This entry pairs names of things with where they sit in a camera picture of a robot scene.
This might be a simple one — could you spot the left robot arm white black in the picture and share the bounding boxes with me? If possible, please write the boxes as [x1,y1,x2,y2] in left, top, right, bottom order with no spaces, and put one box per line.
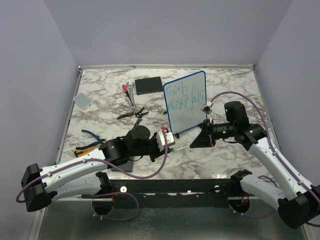
[15,125,175,212]

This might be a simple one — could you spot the white square device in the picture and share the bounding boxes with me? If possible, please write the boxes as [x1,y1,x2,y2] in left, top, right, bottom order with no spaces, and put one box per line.
[73,92,93,109]

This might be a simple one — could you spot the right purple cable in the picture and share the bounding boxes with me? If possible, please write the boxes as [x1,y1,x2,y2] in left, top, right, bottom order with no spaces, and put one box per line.
[209,91,320,228]

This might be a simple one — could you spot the black network switch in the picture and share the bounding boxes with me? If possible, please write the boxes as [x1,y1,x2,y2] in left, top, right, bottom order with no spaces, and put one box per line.
[134,76,163,95]

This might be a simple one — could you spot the black handled pliers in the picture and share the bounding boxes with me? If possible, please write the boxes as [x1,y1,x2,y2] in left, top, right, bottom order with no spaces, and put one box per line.
[117,107,149,129]

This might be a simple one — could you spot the blue handled cutters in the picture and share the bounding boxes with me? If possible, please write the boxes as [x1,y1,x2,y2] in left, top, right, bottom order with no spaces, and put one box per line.
[75,129,107,151]

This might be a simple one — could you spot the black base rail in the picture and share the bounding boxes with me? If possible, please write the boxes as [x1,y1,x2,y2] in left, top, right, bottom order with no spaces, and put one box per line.
[49,171,253,210]

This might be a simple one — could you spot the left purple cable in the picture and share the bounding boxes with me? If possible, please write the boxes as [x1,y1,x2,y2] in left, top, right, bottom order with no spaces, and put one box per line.
[16,127,170,203]

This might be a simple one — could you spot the black rectangular box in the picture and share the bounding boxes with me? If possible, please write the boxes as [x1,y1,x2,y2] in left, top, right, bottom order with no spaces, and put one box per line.
[113,159,133,173]

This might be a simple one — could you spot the red handled screwdriver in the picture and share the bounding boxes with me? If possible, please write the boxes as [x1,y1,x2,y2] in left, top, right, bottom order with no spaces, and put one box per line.
[122,84,134,106]

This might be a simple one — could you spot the green whiteboard marker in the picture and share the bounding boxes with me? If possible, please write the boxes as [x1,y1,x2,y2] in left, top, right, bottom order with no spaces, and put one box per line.
[169,145,190,153]

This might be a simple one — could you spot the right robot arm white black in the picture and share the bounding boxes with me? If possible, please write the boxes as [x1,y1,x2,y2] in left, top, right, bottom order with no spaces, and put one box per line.
[190,101,320,229]

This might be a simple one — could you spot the silver wrench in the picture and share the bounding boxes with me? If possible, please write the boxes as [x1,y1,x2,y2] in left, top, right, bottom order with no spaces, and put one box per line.
[126,82,138,111]

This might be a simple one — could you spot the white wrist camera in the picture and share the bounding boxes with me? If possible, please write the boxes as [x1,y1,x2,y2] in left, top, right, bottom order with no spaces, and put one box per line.
[156,131,176,151]
[201,102,214,122]

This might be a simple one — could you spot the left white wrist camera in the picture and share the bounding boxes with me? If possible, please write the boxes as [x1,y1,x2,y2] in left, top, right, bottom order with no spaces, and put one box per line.
[156,131,176,151]

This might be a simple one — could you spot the blue framed whiteboard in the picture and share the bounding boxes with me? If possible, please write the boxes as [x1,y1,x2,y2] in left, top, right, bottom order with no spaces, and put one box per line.
[163,70,207,135]

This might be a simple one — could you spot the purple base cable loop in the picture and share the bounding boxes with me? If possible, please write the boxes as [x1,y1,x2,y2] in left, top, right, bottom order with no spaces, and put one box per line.
[91,186,142,222]

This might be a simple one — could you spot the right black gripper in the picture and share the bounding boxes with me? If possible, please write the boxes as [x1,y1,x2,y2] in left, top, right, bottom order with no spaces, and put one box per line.
[190,118,237,147]

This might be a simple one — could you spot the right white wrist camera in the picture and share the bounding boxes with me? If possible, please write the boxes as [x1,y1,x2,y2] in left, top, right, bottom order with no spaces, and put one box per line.
[201,102,214,122]

